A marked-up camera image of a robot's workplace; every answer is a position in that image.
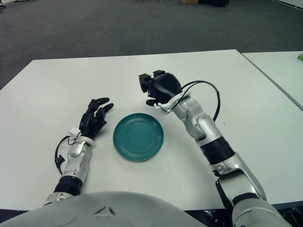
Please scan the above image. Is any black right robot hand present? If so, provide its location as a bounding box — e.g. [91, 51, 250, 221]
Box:
[138, 70, 183, 108]

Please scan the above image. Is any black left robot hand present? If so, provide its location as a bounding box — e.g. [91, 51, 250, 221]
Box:
[79, 96, 114, 139]

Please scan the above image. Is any teal round plate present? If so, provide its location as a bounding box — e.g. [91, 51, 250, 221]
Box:
[113, 113, 164, 162]

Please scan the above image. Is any grey robot torso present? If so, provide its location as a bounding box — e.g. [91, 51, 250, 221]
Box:
[0, 191, 197, 227]

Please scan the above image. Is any black cabinet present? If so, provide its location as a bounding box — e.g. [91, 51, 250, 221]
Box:
[200, 0, 230, 7]

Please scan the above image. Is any white neighbouring table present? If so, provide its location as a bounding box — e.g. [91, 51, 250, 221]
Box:
[241, 51, 303, 108]

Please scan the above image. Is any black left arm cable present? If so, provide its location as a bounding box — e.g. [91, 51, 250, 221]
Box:
[54, 135, 74, 175]

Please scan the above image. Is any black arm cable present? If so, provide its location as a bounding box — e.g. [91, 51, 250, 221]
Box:
[54, 135, 74, 175]
[182, 80, 221, 122]

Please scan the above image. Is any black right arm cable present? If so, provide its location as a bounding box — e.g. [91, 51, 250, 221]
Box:
[182, 80, 221, 122]

